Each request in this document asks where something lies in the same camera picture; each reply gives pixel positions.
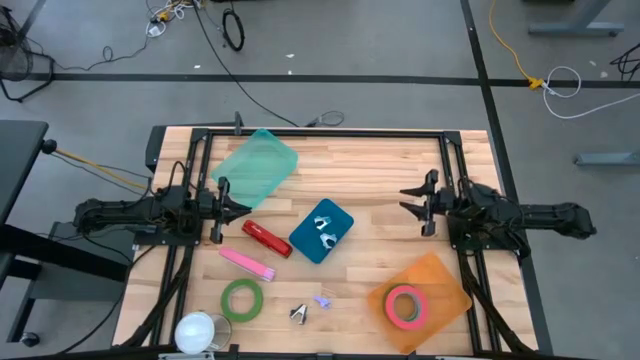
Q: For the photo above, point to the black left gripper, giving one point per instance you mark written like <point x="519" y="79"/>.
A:
<point x="207" y="207"/>

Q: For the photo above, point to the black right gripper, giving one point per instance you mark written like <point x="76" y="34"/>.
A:
<point x="435" y="202"/>

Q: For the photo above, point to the red stapler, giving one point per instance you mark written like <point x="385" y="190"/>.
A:
<point x="266" y="239"/>

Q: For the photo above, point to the green tape roll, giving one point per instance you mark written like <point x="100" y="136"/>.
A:
<point x="226" y="300"/>
<point x="388" y="294"/>

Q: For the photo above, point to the pink tape roll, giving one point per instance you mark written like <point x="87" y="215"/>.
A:
<point x="407" y="326"/>

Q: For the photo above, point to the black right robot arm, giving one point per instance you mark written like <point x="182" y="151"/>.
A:
<point x="550" y="217"/>

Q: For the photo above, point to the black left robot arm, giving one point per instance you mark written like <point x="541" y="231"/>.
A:
<point x="125" y="210"/>

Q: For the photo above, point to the purple staple remover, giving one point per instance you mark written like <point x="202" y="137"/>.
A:
<point x="322" y="301"/>

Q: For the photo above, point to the translucent green plastic bin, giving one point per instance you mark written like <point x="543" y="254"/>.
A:
<point x="255" y="167"/>

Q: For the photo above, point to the teal plastic bin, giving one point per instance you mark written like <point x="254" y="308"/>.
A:
<point x="305" y="240"/>

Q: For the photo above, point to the translucent orange plastic bin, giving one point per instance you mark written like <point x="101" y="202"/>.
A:
<point x="445" y="300"/>

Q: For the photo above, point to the grey desk foot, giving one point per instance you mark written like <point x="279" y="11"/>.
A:
<point x="607" y="159"/>
<point x="575" y="27"/>

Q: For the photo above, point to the black desk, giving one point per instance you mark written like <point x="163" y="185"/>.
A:
<point x="20" y="165"/>

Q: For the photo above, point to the black clamp post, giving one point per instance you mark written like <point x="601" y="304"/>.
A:
<point x="238" y="124"/>

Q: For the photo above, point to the black aluminium rig frame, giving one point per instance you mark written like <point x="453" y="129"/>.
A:
<point x="325" y="133"/>

